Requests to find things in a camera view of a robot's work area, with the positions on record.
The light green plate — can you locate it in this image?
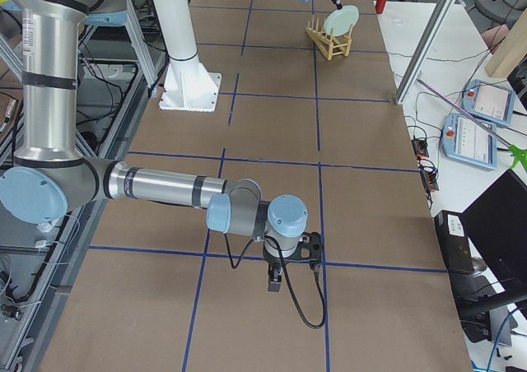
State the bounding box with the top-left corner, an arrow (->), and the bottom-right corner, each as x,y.
323,5 -> 360,36

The wooden plate rack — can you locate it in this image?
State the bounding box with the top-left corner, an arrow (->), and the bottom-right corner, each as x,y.
305,16 -> 353,61

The black usb hub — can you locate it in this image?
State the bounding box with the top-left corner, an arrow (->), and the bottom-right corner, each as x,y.
411,137 -> 429,159

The black box with label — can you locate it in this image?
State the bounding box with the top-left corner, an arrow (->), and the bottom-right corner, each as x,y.
434,210 -> 474,275

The far teach pendant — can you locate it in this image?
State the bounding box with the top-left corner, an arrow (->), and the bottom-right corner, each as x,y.
462,79 -> 515,128

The teach pendant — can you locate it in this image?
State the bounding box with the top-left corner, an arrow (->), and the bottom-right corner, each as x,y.
462,79 -> 515,128
441,113 -> 497,170

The near teach pendant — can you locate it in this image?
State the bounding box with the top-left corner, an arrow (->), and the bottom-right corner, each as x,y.
441,113 -> 497,170

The black monitor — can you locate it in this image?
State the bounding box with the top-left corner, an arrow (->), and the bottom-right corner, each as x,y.
460,170 -> 527,289

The grabber stick tool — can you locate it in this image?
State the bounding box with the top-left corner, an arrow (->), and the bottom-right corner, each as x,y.
417,78 -> 527,171

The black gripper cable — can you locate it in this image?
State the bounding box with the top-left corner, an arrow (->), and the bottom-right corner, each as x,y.
224,230 -> 329,330

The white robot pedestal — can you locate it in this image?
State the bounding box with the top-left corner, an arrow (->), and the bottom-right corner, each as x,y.
153,0 -> 222,113

